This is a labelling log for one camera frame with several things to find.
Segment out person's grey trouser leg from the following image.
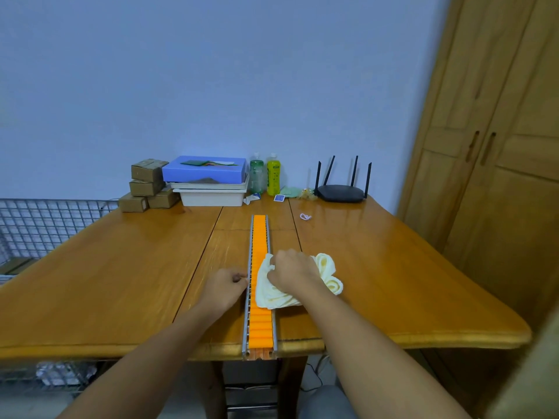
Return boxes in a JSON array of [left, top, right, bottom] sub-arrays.
[[298, 385, 360, 419]]

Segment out white plastic bin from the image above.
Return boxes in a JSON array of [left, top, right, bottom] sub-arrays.
[[173, 189, 249, 207]]

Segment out green drink bottle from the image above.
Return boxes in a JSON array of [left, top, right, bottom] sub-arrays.
[[249, 153, 266, 195]]

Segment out person's right forearm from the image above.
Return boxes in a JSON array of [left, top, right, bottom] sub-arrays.
[[301, 285, 473, 419]]

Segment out white flat tray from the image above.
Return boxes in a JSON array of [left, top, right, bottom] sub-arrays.
[[169, 176, 250, 191]]

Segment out cream cloth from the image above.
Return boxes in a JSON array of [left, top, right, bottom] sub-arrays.
[[254, 253, 344, 310]]

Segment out grey wire mesh basket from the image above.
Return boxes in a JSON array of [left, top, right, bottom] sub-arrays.
[[0, 198, 120, 285]]

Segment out person's right hand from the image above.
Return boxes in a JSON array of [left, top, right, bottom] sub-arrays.
[[266, 249, 326, 302]]

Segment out wooden wardrobe door handle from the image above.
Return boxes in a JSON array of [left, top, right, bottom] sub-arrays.
[[465, 131, 480, 164], [480, 132, 497, 166]]

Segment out low wire rack with bags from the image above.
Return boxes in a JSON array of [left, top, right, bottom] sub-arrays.
[[0, 360, 99, 394]]

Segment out yellow drink bottle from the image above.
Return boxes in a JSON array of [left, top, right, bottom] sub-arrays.
[[267, 153, 281, 197]]

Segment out person's left forearm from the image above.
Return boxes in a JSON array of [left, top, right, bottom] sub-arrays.
[[56, 301, 224, 419]]

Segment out person's left hand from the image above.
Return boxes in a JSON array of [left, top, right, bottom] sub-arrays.
[[199, 268, 250, 322]]

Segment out blue flat box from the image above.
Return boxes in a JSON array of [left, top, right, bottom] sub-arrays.
[[162, 156, 248, 184]]

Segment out black router with antennas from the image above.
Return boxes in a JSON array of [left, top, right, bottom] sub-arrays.
[[314, 155, 373, 204]]

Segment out black cable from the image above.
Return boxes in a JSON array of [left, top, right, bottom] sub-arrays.
[[301, 356, 331, 393]]

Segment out wooden wardrobe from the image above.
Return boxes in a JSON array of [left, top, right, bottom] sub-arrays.
[[396, 0, 559, 334]]

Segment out orange roller track rail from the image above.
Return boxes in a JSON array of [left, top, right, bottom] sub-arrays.
[[241, 214, 279, 361]]

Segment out wooden table leg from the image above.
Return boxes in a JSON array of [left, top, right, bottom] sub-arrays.
[[209, 361, 228, 419], [277, 356, 309, 419]]

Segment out green paper sheets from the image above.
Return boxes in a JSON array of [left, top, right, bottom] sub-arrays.
[[180, 159, 239, 167]]

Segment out brown cardboard box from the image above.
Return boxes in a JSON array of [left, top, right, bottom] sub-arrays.
[[118, 193, 150, 213], [129, 179, 166, 198], [148, 187, 181, 209], [131, 159, 169, 183]]

